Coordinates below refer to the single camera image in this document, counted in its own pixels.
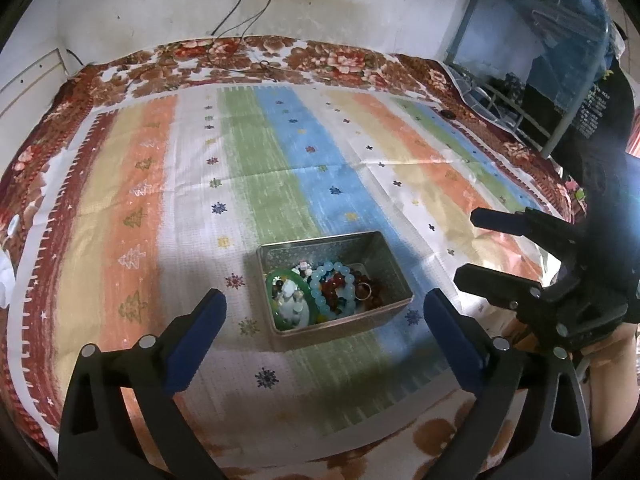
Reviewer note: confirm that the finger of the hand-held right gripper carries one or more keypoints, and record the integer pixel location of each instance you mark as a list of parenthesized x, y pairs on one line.
[(490, 282), (505, 222)]

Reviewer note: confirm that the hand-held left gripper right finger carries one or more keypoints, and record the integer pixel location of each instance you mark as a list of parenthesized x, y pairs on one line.
[(450, 335)]

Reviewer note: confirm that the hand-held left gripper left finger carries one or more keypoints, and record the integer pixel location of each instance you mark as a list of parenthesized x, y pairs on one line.
[(197, 335)]

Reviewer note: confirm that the green jade bangle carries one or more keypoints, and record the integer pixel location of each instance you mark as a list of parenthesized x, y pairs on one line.
[(270, 285)]

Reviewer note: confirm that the metal tin box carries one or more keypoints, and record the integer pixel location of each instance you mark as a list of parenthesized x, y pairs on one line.
[(385, 270)]

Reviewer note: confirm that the person's right forearm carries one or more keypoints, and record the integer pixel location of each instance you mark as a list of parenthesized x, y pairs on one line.
[(617, 390)]

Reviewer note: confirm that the small black object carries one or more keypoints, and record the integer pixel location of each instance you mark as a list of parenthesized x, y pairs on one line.
[(448, 114)]

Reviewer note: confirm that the person's black shirt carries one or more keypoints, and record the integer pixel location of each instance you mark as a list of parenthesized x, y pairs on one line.
[(610, 160)]

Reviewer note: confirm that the striped colourful mat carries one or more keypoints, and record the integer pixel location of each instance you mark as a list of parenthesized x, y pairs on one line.
[(200, 185)]

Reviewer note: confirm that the blue metal rack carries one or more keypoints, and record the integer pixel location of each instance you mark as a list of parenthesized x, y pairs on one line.
[(500, 25)]

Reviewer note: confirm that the white cloth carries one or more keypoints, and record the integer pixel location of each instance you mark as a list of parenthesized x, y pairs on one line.
[(5, 280)]

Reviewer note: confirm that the colourful striped tablecloth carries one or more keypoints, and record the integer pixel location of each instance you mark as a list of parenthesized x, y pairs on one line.
[(300, 57)]

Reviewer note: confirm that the white wall panel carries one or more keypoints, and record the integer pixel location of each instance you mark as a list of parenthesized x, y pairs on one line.
[(30, 72)]

